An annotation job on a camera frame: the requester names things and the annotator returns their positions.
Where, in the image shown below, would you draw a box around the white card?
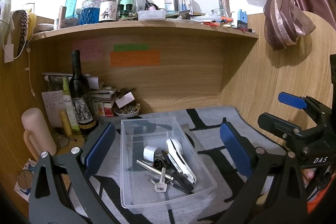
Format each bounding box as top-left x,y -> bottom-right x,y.
115,92 -> 135,109

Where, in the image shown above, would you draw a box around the wooden shelf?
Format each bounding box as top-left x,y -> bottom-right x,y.
28,21 -> 259,42

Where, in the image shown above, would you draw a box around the round black watch face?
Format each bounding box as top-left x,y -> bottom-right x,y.
153,158 -> 166,170

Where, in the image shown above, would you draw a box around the pink striped curtain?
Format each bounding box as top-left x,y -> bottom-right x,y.
221,0 -> 336,52

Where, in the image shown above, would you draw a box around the dark wine bottle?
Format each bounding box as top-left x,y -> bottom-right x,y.
68,50 -> 98,136

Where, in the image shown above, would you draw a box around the pink sticky note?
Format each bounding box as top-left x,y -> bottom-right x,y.
72,39 -> 104,61

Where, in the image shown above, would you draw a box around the patterned headband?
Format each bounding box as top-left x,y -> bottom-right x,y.
15,10 -> 30,57

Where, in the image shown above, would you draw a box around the handwritten paper note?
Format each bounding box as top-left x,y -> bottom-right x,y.
41,90 -> 67,128

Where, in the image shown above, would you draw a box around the white green spray bottle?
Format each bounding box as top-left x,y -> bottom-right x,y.
62,76 -> 80,133

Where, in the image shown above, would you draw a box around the blue faceted glass bottle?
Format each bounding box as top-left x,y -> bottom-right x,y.
80,0 -> 101,25

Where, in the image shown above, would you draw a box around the clear lidded container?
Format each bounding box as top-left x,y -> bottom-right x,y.
138,10 -> 167,21

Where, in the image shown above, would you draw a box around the person's right hand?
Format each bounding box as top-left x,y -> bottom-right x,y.
303,169 -> 319,187

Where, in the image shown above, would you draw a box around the white bowl of trinkets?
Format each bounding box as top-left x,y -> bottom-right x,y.
114,104 -> 141,118

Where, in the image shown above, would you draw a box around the glass jar of pens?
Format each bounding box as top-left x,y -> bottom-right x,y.
218,0 -> 231,18

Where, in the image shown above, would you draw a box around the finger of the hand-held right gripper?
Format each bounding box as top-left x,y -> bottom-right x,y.
279,92 -> 334,125
258,112 -> 302,146

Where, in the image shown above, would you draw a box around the white cylinder roll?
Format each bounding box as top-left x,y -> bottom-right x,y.
143,145 -> 159,162

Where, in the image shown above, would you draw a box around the beige tumbler cup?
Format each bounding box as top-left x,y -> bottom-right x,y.
21,107 -> 57,159

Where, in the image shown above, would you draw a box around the clear plastic box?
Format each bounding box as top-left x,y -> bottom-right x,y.
120,115 -> 218,209

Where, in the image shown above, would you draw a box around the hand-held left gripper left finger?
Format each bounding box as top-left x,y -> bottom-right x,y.
28,122 -> 116,224

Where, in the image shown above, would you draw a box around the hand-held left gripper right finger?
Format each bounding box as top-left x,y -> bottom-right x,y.
219,118 -> 308,224

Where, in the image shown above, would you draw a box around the orange sticky note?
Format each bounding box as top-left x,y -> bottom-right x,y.
109,50 -> 161,68

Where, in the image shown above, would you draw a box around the eyeglasses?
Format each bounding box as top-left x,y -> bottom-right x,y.
55,134 -> 77,149

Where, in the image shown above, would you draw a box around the teal plastic bottle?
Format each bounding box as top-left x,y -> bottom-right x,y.
65,0 -> 79,20

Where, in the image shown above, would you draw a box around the yellow tube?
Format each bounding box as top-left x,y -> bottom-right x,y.
59,110 -> 73,137

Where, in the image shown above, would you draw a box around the pile of papers and boxes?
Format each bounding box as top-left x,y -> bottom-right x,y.
42,72 -> 137,117

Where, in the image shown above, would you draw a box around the silver keys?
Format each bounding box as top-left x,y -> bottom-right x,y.
145,167 -> 168,193

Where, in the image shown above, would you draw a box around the white handheld device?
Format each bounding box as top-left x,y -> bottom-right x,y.
165,138 -> 197,185

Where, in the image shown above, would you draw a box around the printed paper leaflet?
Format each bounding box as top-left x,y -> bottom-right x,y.
14,158 -> 38,196

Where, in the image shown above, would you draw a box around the black folding tool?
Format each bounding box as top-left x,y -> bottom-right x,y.
169,171 -> 195,194

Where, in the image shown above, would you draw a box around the round wooden mirror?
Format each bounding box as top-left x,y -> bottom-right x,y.
17,170 -> 35,189

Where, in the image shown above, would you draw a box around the grey black patterned mat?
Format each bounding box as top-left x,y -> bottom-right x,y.
69,106 -> 311,224

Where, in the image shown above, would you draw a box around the green sticky note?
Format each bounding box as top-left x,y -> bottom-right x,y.
113,43 -> 150,51

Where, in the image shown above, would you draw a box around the white charger with cable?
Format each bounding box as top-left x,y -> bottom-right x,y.
1,2 -> 36,96

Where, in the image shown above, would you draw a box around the silver metal pen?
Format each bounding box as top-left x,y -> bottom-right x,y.
136,159 -> 175,180

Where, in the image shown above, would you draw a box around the blue stamp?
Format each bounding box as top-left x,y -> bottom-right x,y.
237,9 -> 249,29

